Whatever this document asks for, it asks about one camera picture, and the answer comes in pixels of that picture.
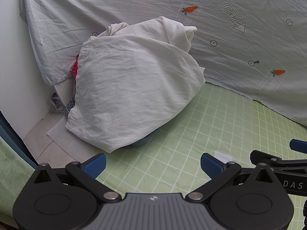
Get white trousers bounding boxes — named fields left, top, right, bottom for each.
left=66, top=16, right=205, bottom=153

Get white paper sheet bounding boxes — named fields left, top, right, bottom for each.
left=47, top=116, right=102, bottom=163

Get green grid cutting mat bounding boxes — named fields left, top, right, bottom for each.
left=96, top=81, right=307, bottom=230

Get blue denim jeans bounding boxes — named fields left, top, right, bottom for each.
left=124, top=128, right=160, bottom=148

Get blue white checkered garment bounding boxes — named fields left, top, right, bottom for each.
left=64, top=98, right=75, bottom=117

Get crumpled plastic wrapper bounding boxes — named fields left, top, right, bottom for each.
left=47, top=91, right=65, bottom=114

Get green cloth at edge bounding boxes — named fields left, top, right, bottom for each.
left=1, top=139, right=37, bottom=228

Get red checkered garment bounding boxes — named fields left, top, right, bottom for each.
left=71, top=54, right=79, bottom=80

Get grey carrot print sheet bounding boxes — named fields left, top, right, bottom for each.
left=20, top=0, right=306, bottom=125

